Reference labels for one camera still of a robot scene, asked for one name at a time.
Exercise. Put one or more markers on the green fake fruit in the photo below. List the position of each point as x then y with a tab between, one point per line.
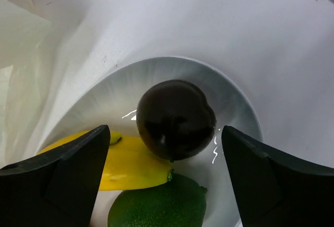
179	202

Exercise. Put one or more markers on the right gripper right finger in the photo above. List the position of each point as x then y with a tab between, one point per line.
274	188

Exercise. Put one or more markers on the dark purple fake plum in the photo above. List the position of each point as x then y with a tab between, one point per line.
174	120

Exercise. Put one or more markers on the white oval plate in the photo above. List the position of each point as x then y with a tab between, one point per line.
113	101

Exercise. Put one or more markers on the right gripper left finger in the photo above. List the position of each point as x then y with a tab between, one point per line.
58	187

